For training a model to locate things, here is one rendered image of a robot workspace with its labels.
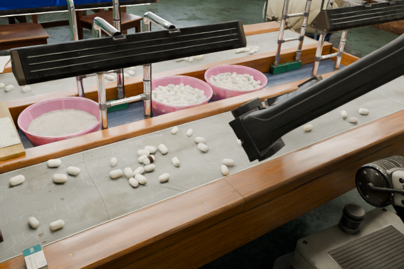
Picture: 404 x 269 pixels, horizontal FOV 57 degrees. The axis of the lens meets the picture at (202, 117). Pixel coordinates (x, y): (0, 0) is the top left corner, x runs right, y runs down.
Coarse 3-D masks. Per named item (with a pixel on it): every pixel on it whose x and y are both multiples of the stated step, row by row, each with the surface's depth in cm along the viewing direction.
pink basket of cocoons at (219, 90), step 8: (208, 72) 162; (216, 72) 167; (224, 72) 169; (232, 72) 169; (240, 72) 169; (248, 72) 168; (256, 72) 165; (208, 80) 152; (256, 80) 165; (264, 80) 159; (216, 88) 150; (224, 88) 147; (216, 96) 153; (224, 96) 150; (232, 96) 149
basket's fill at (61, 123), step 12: (36, 120) 125; (48, 120) 125; (60, 120) 125; (72, 120) 126; (84, 120) 127; (96, 120) 129; (36, 132) 120; (48, 132) 119; (60, 132) 120; (72, 132) 120
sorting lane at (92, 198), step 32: (384, 96) 157; (192, 128) 125; (224, 128) 127; (320, 128) 131; (64, 160) 106; (96, 160) 107; (128, 160) 108; (160, 160) 109; (192, 160) 110; (256, 160) 112; (0, 192) 94; (32, 192) 94; (64, 192) 95; (96, 192) 96; (128, 192) 97; (160, 192) 97; (0, 224) 85; (64, 224) 86; (96, 224) 87; (0, 256) 77
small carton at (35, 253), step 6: (36, 246) 75; (24, 252) 73; (30, 252) 73; (36, 252) 74; (42, 252) 74; (24, 258) 72; (30, 258) 72; (36, 258) 72; (42, 258) 72; (30, 264) 71; (36, 264) 71; (42, 264) 71
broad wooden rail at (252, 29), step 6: (252, 24) 230; (258, 24) 231; (264, 24) 231; (270, 24) 232; (276, 24) 233; (246, 30) 218; (252, 30) 219; (258, 30) 220; (264, 30) 222; (270, 30) 225; (276, 30) 227; (6, 66) 154; (6, 72) 153
